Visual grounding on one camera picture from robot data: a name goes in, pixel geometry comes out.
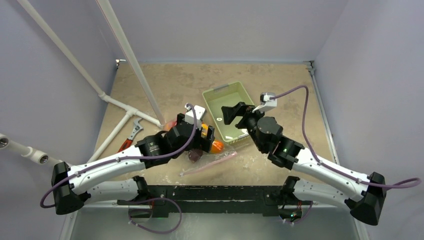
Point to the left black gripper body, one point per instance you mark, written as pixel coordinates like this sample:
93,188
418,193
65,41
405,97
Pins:
200,142

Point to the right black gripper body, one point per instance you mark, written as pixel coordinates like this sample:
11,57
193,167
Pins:
244,116

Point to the peach toy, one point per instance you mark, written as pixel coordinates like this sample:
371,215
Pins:
169,125

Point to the yellow bell pepper toy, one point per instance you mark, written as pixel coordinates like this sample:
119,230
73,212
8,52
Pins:
204,130

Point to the orange green mango toy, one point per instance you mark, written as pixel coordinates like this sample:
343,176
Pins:
217,147

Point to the clear pink zip bag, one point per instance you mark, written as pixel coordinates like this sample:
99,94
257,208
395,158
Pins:
207,160

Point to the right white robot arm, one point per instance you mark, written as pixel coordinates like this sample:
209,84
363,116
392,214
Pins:
363,194

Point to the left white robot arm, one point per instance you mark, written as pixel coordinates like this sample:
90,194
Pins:
76,186

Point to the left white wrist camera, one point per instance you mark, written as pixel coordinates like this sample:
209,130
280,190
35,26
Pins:
194,114

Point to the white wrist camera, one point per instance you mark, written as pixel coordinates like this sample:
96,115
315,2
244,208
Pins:
268,102
194,114

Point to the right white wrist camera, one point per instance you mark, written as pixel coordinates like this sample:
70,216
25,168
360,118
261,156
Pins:
268,102

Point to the orange handled tool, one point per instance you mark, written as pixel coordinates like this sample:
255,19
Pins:
135,130

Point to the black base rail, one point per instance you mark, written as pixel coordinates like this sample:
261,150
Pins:
267,200

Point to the aluminium frame rail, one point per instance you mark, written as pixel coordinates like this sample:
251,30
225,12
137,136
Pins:
360,227

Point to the white PVC pipe frame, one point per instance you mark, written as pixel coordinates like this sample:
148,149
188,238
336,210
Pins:
54,64

